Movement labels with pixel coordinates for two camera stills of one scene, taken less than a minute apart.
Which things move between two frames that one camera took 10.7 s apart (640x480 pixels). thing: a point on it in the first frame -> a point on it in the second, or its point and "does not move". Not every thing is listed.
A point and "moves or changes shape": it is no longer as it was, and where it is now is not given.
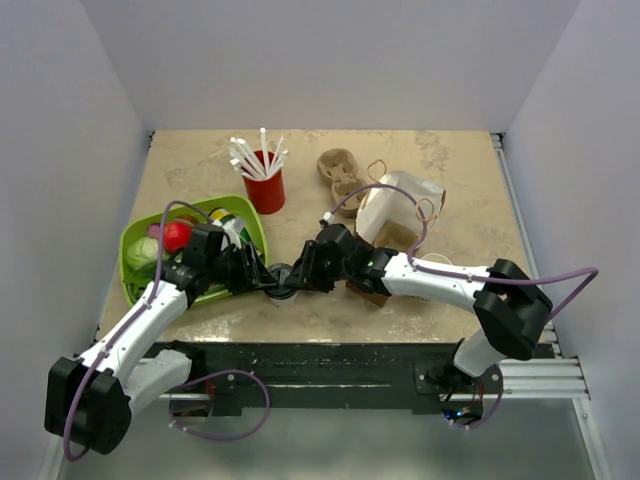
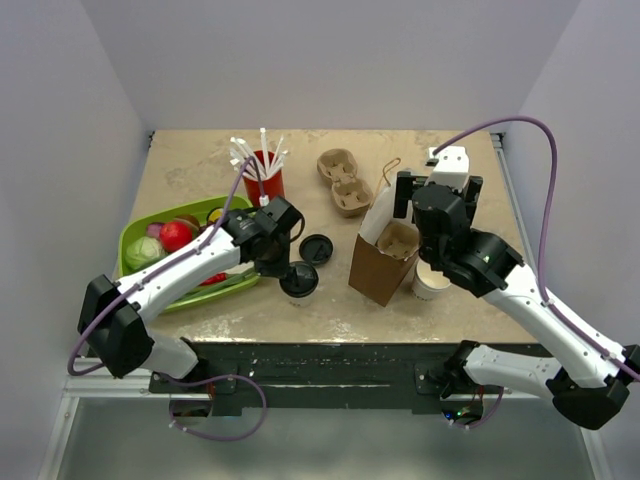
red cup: x=267 y=194 does not move
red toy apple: x=176 y=235 does not move
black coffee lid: x=280 y=272 moves or changes shape
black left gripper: x=254 y=275 -> x=280 y=268
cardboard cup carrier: x=394 y=234 does not move
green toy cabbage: x=142 y=253 does not move
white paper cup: x=289 y=302 -> x=300 y=302
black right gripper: x=305 y=274 -> x=406 y=183
